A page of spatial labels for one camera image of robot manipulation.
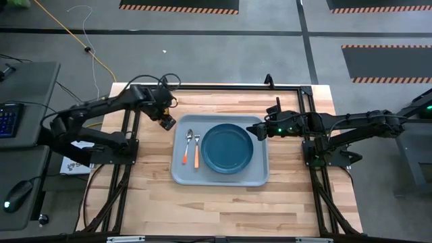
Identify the black computer mouse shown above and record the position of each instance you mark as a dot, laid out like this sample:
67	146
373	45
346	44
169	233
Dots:
17	195

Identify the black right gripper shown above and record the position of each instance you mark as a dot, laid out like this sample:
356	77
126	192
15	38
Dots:
285	125

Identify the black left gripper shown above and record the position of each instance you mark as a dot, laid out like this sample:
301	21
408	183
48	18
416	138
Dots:
160	101

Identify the backlit black keyboard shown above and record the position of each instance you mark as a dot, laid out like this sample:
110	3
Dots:
8	119

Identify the grey plastic tray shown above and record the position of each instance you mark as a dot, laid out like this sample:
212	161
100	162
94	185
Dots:
182	172

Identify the grey desk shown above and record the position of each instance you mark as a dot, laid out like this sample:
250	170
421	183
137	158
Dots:
27	91

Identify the black metal cart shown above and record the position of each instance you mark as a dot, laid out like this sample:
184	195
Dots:
415	152

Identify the white printed box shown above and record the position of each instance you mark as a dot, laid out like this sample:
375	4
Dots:
72	165

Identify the black aluminium table frame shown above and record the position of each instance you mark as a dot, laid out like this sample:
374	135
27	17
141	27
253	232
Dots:
305	98

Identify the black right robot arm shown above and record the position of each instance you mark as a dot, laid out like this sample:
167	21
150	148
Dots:
357	125

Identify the dark blue plate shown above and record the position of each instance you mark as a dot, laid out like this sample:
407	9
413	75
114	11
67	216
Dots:
227	148

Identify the black clamp on desk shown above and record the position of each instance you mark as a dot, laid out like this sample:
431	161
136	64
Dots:
6	71

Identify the black hazard-striped floor mat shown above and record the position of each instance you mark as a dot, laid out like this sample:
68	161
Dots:
381	5
388	62
179	5

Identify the black desk caster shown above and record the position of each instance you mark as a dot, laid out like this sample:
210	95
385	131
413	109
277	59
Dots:
43	219

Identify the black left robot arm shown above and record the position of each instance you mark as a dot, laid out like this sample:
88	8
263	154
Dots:
98	114

